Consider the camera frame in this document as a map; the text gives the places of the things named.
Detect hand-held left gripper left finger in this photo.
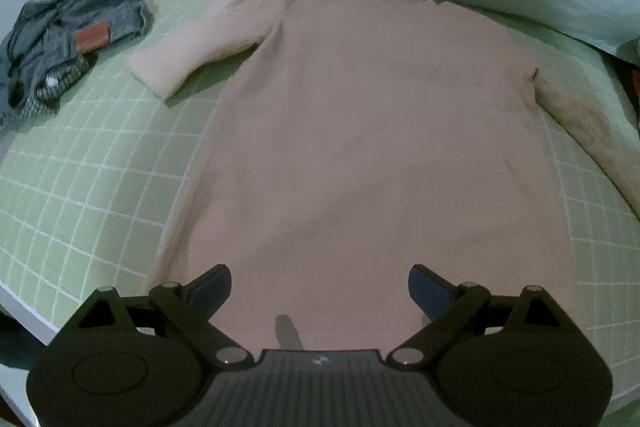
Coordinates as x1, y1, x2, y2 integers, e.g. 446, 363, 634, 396
60, 263, 248, 367

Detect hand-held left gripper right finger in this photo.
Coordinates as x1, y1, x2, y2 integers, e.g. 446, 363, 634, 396
389, 263, 593, 368

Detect cream long-sleeve shirt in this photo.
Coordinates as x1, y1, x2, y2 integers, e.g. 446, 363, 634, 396
125, 0, 640, 353

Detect green grid cutting mat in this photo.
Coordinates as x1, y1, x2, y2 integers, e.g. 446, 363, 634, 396
0, 0, 640, 413

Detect blue checked shirt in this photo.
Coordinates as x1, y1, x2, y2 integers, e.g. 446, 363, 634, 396
22, 56, 92, 116

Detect blue denim jeans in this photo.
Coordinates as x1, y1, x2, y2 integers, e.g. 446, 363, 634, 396
0, 0, 152, 120

